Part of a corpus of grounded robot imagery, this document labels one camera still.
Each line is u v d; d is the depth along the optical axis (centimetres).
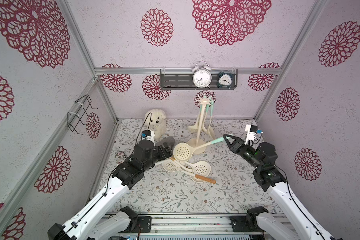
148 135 62
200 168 92
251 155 59
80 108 78
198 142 102
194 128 93
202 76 88
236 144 61
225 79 90
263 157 53
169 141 103
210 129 90
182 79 95
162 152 62
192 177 88
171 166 95
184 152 80
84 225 39
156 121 96
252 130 62
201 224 75
